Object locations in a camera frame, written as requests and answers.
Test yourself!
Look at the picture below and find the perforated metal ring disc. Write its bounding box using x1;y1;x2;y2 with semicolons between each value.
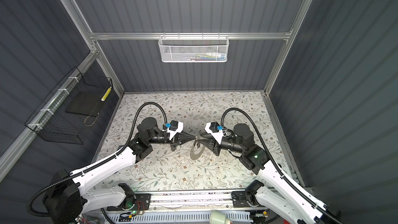
190;141;206;160

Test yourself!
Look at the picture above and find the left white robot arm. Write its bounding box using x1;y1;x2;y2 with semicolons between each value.
43;117;196;224

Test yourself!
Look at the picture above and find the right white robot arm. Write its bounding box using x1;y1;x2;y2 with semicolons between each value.
200;122;341;224

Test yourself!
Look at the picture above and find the pale green plastic object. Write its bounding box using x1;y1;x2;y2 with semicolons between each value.
209;211;232;224

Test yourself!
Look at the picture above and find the yellow marker pen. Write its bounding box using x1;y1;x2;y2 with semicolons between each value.
101;87;112;102

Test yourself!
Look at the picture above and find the black foam pad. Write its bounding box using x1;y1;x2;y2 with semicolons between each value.
65;92;105;117

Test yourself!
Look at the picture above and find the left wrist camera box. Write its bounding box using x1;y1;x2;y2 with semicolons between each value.
163;120;183;141

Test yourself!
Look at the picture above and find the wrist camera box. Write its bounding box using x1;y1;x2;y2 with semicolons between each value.
163;120;183;141
205;122;225;145

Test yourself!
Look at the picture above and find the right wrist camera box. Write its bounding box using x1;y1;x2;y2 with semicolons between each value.
205;122;225;145

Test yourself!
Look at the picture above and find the left black corrugated cable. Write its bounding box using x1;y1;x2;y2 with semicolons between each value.
26;101;169;217

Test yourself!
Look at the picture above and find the black corrugated cable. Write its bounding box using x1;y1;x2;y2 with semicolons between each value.
220;107;346;224
26;101;169;217

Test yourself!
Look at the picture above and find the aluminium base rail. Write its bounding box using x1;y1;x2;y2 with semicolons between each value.
105;188;268;214

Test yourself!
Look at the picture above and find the white slotted cable duct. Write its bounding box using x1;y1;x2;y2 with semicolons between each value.
107;211;254;224

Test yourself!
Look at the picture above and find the white wire mesh basket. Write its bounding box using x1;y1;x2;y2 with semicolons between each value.
158;36;230;63

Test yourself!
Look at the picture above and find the right black corrugated cable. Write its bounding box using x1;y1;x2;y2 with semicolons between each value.
220;107;346;224

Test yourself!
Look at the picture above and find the black wire wall basket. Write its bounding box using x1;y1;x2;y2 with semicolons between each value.
25;68;113;145

